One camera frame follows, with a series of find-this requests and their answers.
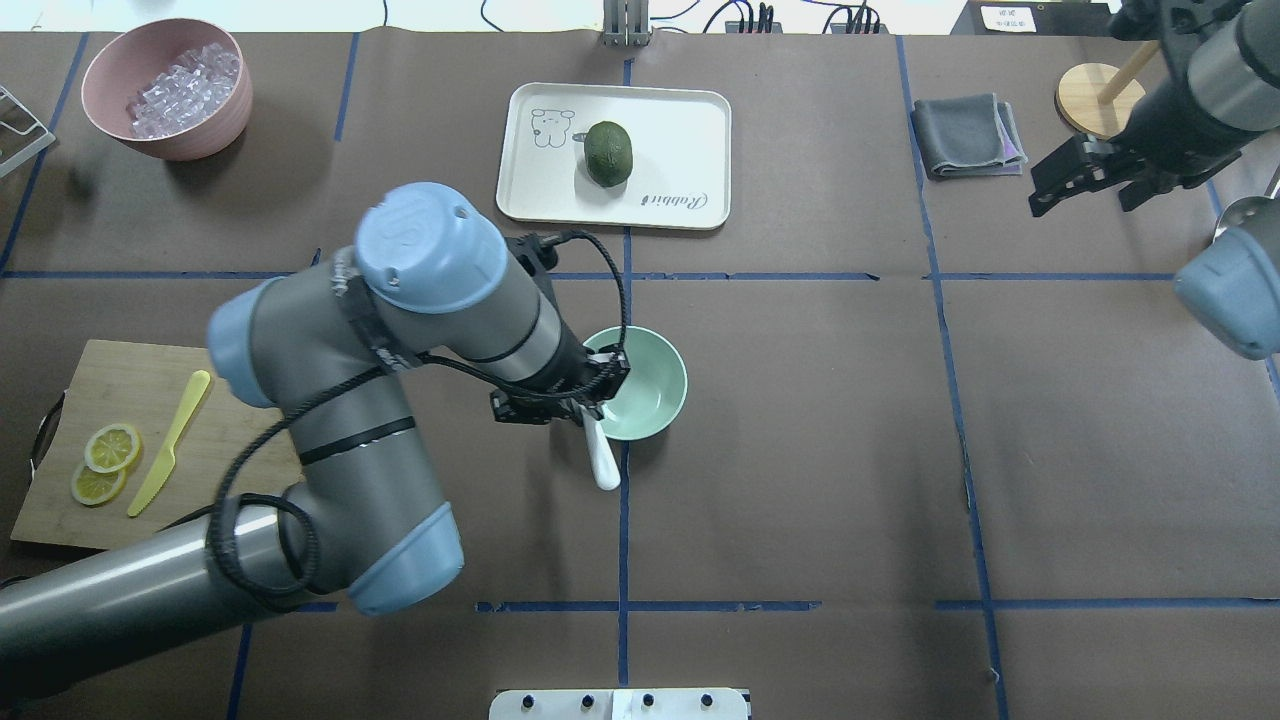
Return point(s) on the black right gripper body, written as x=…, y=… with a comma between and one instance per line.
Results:
x=1163, y=131

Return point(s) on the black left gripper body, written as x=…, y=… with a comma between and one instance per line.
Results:
x=563, y=368

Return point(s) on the light green bowl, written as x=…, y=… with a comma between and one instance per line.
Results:
x=653, y=393

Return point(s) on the white plastic spoon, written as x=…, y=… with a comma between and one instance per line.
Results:
x=604, y=468

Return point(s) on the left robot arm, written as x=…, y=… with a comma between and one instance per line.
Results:
x=340, y=493

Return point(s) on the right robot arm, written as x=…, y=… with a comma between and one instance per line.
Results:
x=1221, y=93

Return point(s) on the pink bowl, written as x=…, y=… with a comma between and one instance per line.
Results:
x=130, y=61

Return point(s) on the wooden banana stand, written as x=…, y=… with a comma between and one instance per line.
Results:
x=1098, y=98

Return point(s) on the grey folded cloth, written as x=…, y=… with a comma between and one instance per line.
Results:
x=970, y=136

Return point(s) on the white rabbit tray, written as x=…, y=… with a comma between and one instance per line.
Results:
x=682, y=141

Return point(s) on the green avocado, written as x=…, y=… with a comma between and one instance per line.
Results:
x=609, y=154

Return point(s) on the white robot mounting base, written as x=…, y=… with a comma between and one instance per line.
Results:
x=622, y=703

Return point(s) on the yellow plastic knife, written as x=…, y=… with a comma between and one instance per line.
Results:
x=165, y=462

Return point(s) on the bamboo cutting board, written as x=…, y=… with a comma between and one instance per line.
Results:
x=120, y=382

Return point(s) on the clear ice cubes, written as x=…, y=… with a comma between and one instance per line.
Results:
x=196, y=84

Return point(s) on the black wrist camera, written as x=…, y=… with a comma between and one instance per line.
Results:
x=525, y=410

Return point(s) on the aluminium frame post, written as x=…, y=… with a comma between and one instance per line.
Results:
x=626, y=23

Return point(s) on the metal cutting board handle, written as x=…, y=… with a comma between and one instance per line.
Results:
x=45, y=434

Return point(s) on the white wire cup rack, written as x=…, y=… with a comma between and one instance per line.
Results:
x=23, y=135

